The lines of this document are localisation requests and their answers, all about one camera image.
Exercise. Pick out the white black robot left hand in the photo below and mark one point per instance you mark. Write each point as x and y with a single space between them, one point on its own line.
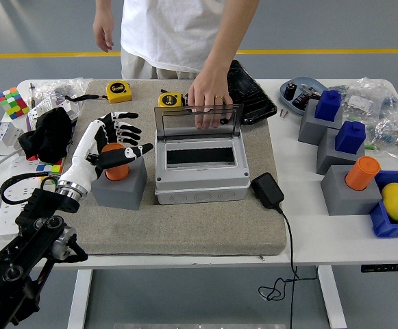
82 157

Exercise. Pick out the person's right hand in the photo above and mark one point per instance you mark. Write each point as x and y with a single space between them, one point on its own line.
103 32

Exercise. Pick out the person's left hand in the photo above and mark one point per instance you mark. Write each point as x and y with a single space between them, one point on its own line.
209 92

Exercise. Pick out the orange cylinder battery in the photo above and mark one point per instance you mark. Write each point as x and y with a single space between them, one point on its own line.
361 173
116 173

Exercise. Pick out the smoky transparent box lid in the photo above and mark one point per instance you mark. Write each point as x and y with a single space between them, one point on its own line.
171 109

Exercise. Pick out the person's right forearm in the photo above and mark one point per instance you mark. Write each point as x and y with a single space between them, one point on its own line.
104 7

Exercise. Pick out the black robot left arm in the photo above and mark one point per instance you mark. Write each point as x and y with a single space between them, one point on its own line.
31 222

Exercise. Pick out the person's left forearm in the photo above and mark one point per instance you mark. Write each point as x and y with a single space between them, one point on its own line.
229 37

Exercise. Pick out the white printed box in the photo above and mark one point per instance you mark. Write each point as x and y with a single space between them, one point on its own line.
42 107

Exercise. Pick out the grey plastic junction box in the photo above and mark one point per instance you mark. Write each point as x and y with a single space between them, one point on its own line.
198 192

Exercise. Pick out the small colourful puzzle cube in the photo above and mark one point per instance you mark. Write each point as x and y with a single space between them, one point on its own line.
49 168

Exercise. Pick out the black cloth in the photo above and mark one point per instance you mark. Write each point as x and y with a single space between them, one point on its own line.
48 133

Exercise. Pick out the black plastic tray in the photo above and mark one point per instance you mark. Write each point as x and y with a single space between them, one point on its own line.
253 99

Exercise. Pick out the grey holder block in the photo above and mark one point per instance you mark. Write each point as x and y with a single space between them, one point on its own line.
310 127
329 154
126 193
349 200

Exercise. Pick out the person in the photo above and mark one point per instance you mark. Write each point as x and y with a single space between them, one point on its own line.
171 34

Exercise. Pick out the clear bag of parts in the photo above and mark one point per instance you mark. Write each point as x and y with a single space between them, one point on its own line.
61 87

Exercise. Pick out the thin metal screwdriver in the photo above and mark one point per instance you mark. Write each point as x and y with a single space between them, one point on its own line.
32 94

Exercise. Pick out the large colourful puzzle cube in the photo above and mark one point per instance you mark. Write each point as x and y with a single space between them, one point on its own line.
12 103

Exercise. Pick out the blue-grey oval dish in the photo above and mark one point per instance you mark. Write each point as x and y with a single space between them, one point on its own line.
298 83

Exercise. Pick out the dark brown capacitor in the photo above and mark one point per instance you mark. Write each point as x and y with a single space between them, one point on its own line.
300 100

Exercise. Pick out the white power strip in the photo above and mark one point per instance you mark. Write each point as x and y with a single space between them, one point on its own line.
10 216

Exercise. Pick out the silver metal piece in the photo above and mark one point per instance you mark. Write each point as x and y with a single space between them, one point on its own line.
308 91

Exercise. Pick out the grey-brown mat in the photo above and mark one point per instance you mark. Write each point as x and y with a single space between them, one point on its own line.
168 229

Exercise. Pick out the black power adapter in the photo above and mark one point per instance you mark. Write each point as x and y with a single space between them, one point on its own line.
267 190

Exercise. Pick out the blue plastic block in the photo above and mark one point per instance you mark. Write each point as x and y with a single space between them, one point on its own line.
328 106
350 138

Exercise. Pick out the white table leg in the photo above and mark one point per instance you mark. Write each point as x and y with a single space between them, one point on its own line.
332 298
78 298

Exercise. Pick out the clear bag of components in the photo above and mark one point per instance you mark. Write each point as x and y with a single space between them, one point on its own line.
363 99

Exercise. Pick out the small green part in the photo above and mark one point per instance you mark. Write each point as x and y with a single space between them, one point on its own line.
370 147

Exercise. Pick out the clear bag of resistors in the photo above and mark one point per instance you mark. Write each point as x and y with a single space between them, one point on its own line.
394 133

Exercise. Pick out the blue plastic bin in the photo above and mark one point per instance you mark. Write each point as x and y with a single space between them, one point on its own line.
387 226

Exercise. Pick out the black table control panel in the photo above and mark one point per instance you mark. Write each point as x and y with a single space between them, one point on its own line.
387 267

